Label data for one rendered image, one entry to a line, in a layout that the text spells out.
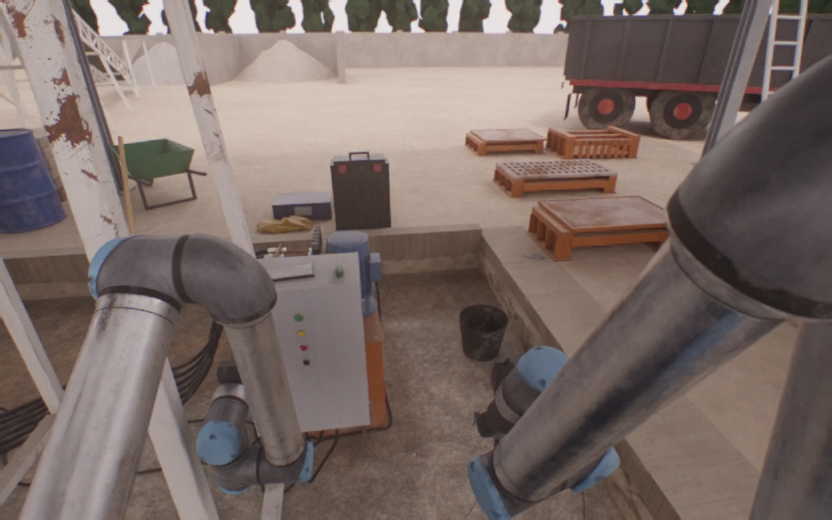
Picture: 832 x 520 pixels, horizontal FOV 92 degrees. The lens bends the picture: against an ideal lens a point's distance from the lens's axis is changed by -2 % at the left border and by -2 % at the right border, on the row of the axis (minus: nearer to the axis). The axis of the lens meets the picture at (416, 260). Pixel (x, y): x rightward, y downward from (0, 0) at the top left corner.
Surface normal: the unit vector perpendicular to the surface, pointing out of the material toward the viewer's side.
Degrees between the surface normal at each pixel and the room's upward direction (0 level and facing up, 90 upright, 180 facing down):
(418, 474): 0
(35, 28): 81
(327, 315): 90
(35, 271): 90
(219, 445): 85
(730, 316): 102
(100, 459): 54
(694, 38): 90
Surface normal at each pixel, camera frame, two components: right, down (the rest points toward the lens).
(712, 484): 0.00, -0.89
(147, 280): 0.53, -0.47
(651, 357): -0.72, 0.43
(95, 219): 0.14, 0.30
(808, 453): -0.98, 0.13
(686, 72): -0.42, 0.42
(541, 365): 0.14, -0.70
